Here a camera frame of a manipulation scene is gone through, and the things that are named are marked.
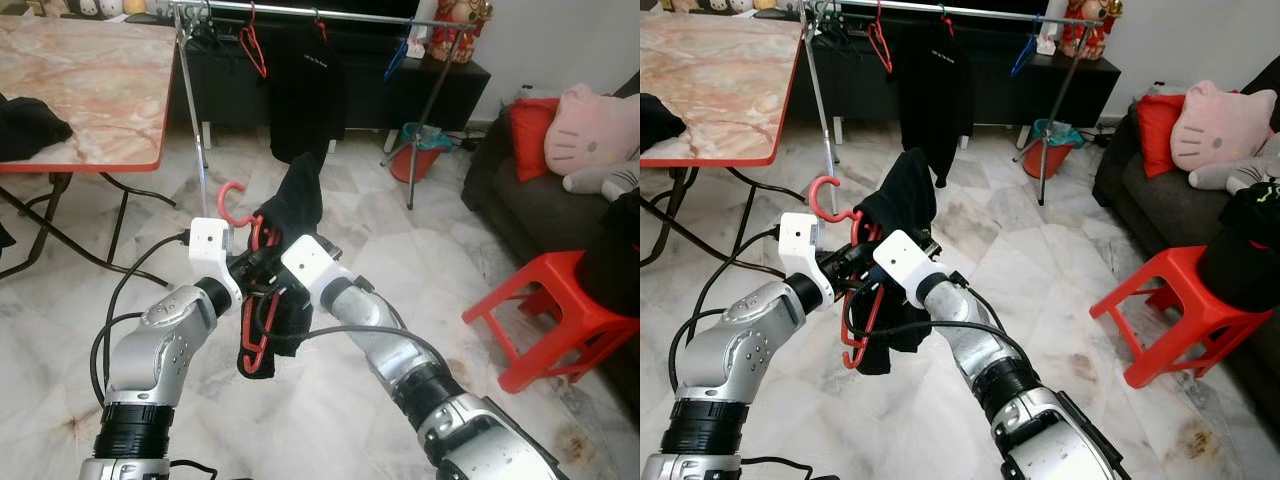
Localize blue plastic hanger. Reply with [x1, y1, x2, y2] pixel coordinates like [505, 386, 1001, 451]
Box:
[1010, 22, 1044, 79]
[383, 25, 416, 81]

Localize black shirt gold logo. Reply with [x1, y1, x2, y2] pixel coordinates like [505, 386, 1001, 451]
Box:
[235, 152, 326, 379]
[850, 148, 941, 376]

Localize pink cat face pillow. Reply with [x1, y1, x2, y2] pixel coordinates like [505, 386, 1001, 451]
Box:
[543, 83, 641, 176]
[1170, 80, 1278, 173]

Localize red gold figurine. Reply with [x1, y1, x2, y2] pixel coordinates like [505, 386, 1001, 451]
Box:
[1060, 0, 1124, 59]
[428, 0, 493, 63]

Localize red plastic stool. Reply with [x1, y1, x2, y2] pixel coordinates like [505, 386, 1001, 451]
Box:
[462, 250, 641, 394]
[1090, 245, 1276, 389]

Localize dark grey fabric sofa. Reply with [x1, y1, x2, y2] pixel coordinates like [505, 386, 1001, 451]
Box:
[1092, 55, 1280, 401]
[460, 95, 641, 331]

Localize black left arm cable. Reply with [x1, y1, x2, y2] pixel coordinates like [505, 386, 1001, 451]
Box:
[668, 225, 783, 401]
[90, 228, 193, 406]

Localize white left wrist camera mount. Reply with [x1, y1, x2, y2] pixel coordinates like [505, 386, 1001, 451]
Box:
[188, 217, 244, 306]
[778, 212, 836, 306]

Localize black shirt white print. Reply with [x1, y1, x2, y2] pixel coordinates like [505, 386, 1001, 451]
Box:
[897, 20, 976, 189]
[263, 20, 351, 171]

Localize grey Totoro plush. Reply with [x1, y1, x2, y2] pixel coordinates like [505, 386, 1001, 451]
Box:
[1188, 135, 1280, 193]
[563, 160, 641, 201]

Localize black crumpled garment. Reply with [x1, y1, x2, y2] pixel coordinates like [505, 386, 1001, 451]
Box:
[0, 95, 74, 251]
[640, 92, 688, 153]

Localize black flat television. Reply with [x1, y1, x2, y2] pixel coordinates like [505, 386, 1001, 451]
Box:
[840, 0, 1049, 19]
[210, 0, 421, 21]

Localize red cushion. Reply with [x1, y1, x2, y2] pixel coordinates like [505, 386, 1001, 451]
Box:
[1137, 93, 1188, 179]
[508, 97, 561, 183]

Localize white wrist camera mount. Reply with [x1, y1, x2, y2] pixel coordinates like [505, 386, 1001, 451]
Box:
[873, 230, 946, 306]
[188, 217, 244, 306]
[280, 235, 351, 306]
[778, 212, 836, 306]

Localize silver metal clothes rack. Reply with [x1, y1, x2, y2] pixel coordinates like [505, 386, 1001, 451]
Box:
[795, 0, 1106, 213]
[168, 0, 476, 219]

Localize red plastic bucket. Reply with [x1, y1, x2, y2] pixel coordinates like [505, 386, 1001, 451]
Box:
[388, 148, 441, 185]
[1020, 143, 1073, 180]

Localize teal plastic bag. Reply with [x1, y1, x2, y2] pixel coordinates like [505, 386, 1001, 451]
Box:
[1030, 118, 1087, 149]
[400, 122, 457, 153]

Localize black draped garment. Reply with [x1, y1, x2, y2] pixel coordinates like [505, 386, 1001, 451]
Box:
[578, 190, 641, 321]
[1195, 180, 1280, 313]

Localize marble pattern folding table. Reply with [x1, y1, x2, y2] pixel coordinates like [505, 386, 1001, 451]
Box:
[640, 12, 806, 269]
[0, 15, 181, 288]

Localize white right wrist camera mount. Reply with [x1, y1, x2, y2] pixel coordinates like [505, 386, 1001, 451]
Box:
[280, 235, 351, 306]
[873, 230, 946, 306]

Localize bare red plastic hanger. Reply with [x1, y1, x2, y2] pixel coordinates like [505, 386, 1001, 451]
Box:
[866, 3, 894, 74]
[238, 5, 269, 79]

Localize black low TV cabinet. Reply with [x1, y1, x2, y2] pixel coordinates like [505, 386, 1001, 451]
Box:
[178, 25, 493, 146]
[805, 22, 1121, 144]

